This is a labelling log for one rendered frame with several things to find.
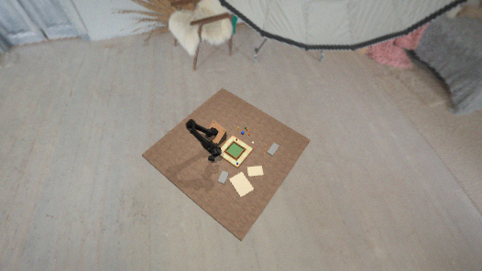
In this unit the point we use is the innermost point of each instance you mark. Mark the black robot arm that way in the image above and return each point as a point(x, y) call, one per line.
point(205, 143)

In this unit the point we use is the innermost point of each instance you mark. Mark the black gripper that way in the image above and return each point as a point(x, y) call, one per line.
point(211, 157)

